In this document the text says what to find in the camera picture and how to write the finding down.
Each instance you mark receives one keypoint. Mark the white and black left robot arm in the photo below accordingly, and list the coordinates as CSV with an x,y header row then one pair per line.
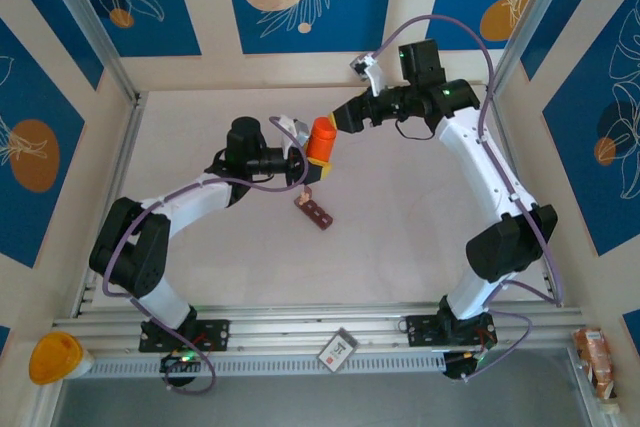
x,y
195,199

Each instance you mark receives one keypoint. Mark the aluminium corner post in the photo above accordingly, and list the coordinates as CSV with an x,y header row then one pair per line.
x,y
535,12
85,12

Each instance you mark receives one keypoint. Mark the brown weekly pill organizer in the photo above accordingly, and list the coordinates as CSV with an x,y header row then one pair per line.
x,y
317,214

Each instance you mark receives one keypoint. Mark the black controller board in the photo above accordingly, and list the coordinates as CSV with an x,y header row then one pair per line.
x,y
457,369
175,364

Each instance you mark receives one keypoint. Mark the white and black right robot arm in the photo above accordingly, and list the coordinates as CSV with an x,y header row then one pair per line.
x,y
480,167

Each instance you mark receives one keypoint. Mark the aluminium side rail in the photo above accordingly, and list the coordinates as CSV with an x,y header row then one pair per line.
x,y
121,157
500,119

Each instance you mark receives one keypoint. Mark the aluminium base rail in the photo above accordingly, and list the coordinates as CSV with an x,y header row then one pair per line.
x,y
300,327

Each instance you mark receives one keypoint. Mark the orange pill bottle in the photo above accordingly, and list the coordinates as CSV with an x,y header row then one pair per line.
x,y
321,144

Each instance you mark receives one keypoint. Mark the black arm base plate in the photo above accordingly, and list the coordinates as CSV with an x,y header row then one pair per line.
x,y
422,329
217,334

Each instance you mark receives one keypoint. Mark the orange dome lamp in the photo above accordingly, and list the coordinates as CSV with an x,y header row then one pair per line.
x,y
52,359

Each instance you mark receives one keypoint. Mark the white card with red mark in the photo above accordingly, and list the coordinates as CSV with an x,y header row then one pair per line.
x,y
339,351

